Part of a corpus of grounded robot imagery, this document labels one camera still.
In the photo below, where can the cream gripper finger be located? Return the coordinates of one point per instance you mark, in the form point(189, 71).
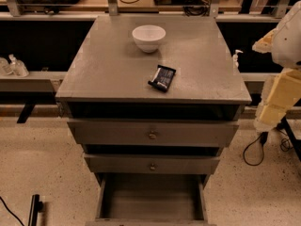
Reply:
point(266, 43)
point(279, 94)

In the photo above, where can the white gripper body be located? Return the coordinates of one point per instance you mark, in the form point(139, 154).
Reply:
point(288, 46)

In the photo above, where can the dark rxbar blueberry wrapper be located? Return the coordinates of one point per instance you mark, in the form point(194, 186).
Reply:
point(162, 78)

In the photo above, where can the grey drawer cabinet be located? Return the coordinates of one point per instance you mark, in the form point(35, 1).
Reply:
point(108, 79)

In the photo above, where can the bottom grey drawer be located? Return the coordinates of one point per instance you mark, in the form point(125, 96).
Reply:
point(151, 200)

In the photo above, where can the grey drawer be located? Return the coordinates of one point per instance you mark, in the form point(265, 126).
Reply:
point(154, 164)
point(153, 133)
point(151, 200)

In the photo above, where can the top grey drawer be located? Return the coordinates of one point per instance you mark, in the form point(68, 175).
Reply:
point(153, 133)

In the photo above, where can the middle grey drawer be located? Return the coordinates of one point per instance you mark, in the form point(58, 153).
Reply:
point(154, 164)

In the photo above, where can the white pump bottle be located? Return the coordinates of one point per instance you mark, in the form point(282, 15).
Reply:
point(236, 56)

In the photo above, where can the white ceramic bowl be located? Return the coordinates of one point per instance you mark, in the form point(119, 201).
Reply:
point(148, 37)

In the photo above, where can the black stand foot left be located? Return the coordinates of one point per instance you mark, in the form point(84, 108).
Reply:
point(35, 207)

